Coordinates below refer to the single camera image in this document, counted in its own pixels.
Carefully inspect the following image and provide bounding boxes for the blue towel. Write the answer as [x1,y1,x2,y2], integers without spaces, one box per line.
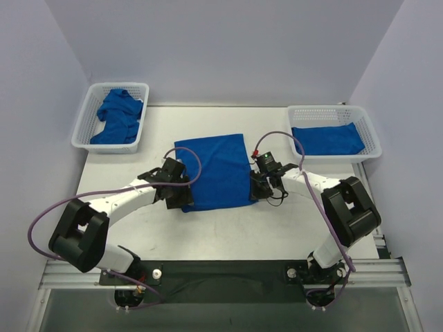
[291,123,365,156]
[174,133,255,213]

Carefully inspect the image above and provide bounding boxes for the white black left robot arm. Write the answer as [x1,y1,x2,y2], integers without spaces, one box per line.
[48,158,192,274]

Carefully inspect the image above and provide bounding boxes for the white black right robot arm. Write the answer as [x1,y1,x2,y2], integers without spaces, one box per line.
[249,163,381,271]

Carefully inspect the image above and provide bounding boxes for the crumpled blue towels in basket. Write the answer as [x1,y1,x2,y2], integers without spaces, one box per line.
[90,89,143,145]

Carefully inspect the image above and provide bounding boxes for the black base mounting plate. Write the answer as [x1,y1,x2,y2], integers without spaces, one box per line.
[99,260,347,306]

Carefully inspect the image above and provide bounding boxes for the white perforated right basket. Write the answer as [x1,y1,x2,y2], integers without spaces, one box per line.
[287,104,382,164]

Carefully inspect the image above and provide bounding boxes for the white perforated basket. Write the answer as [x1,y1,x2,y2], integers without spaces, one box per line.
[287,104,382,164]
[71,82,150,154]

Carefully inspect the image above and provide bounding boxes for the white perforated left basket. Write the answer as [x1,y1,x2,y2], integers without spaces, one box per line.
[71,82,150,154]

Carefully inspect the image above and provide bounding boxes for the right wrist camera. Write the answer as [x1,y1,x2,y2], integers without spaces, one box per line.
[251,150,282,174]

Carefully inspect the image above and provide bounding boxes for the aluminium frame rail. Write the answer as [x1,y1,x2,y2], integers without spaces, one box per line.
[26,162,425,332]

